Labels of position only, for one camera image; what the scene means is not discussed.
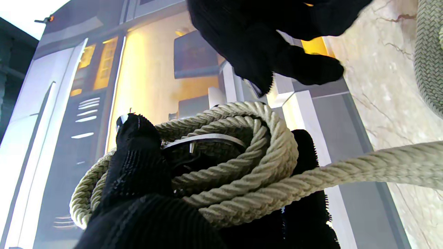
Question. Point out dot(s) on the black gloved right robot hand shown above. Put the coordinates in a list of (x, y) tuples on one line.
[(249, 38)]

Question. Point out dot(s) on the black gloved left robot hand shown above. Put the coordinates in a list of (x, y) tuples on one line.
[(138, 207)]

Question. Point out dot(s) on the beige woven belt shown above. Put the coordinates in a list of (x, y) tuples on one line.
[(429, 55), (270, 166)]

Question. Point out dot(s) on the dark range hood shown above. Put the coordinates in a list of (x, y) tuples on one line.
[(193, 55)]

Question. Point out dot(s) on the grey pot with lid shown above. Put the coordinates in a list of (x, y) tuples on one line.
[(190, 107)]

